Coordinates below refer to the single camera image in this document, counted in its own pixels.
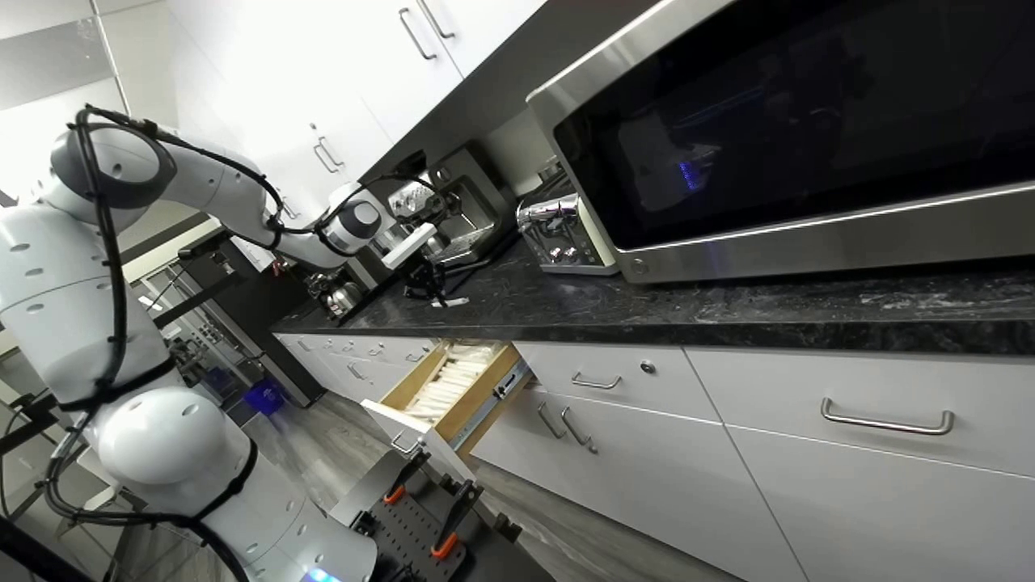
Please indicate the stainless steel microwave oven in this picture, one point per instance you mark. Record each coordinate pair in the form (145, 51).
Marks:
(795, 130)

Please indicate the open wooden drawer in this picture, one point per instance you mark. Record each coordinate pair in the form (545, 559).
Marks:
(488, 394)

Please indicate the white upper cabinet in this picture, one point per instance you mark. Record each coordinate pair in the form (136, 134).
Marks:
(323, 66)

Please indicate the black coffee machine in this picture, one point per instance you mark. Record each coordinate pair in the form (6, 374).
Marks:
(479, 199)

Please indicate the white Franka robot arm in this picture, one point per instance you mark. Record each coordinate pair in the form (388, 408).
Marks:
(161, 441)

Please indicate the wide white drawer front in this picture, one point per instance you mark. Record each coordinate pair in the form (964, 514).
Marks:
(862, 407)

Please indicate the blue lit box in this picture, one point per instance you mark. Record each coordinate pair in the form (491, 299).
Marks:
(263, 400)

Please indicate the silver toaster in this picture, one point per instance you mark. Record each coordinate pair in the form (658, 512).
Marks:
(564, 235)

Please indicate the black metal stand frame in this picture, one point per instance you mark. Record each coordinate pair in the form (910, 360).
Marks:
(32, 416)

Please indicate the round metal keyhole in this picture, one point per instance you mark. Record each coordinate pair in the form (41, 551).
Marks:
(648, 367)

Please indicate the paper-wrapped white straw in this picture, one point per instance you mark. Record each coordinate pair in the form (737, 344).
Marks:
(454, 301)

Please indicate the black appliance with metal cup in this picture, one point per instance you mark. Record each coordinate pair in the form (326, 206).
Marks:
(360, 287)

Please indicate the white drawer front with keyhole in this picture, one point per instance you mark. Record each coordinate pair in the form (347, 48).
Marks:
(626, 382)
(377, 356)

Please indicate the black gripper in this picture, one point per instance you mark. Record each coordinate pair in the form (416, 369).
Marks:
(435, 262)

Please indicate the wide white lower cabinet door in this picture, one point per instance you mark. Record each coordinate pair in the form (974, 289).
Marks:
(895, 519)

